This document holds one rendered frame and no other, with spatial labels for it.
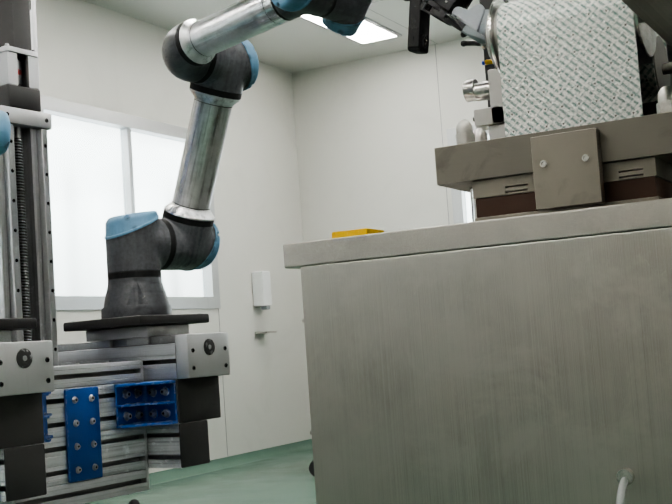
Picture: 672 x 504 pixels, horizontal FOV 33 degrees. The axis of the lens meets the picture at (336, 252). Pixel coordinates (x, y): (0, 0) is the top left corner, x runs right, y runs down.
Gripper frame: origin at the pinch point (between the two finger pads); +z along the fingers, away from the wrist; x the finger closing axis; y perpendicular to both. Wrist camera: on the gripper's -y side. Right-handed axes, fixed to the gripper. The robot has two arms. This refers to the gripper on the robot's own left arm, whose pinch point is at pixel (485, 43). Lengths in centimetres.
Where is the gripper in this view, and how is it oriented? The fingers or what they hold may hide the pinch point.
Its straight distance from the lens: 213.4
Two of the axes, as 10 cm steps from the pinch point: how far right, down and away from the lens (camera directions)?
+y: 5.2, -8.2, -2.4
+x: 4.7, 0.4, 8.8
